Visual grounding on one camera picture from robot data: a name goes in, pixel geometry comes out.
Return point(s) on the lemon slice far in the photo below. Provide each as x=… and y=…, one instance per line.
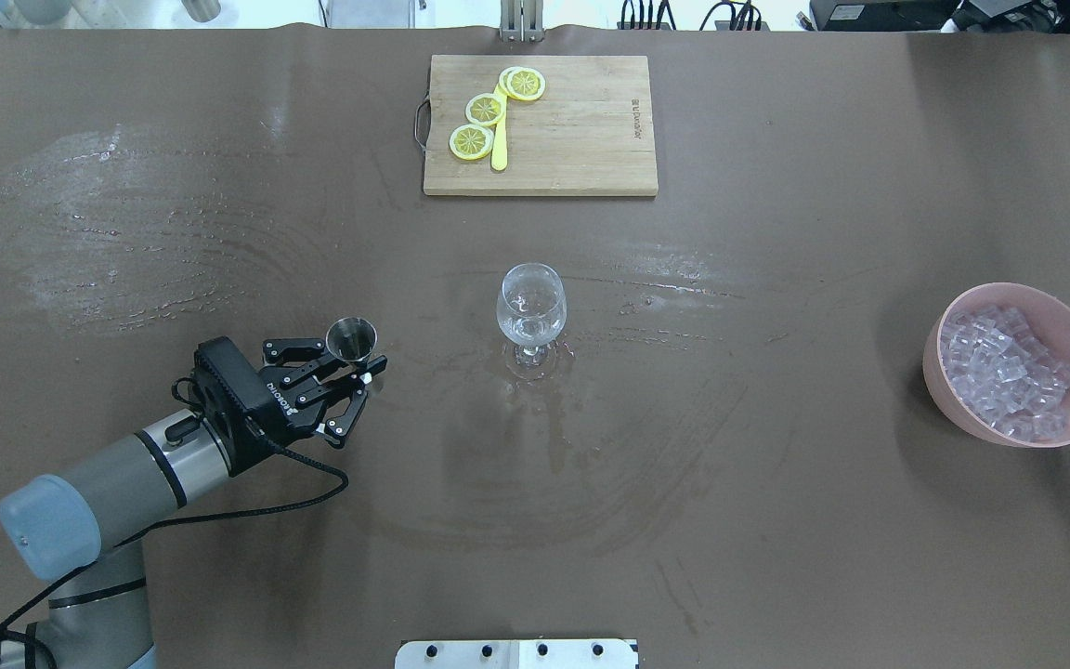
x=471, y=142

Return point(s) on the clear wine glass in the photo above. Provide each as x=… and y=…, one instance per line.
x=532, y=311

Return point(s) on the steel jigger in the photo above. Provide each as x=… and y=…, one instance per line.
x=351, y=340

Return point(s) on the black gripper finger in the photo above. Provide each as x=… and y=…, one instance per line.
x=332, y=395
x=285, y=352

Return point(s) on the lemon slice near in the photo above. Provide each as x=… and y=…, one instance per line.
x=522, y=83

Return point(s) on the pink bowl of ice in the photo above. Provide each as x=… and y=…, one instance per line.
x=997, y=364

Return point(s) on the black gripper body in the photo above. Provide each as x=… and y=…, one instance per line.
x=267, y=423

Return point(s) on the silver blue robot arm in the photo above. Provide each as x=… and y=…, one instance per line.
x=80, y=531

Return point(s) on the lemon slice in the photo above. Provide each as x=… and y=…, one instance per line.
x=471, y=142
x=522, y=83
x=486, y=109

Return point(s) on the lemon slice middle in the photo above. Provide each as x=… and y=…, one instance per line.
x=486, y=109

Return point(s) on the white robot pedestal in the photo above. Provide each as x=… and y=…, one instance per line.
x=520, y=653

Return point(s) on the aluminium frame post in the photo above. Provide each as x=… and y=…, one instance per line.
x=522, y=21

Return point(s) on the bamboo cutting board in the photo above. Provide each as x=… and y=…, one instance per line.
x=590, y=134

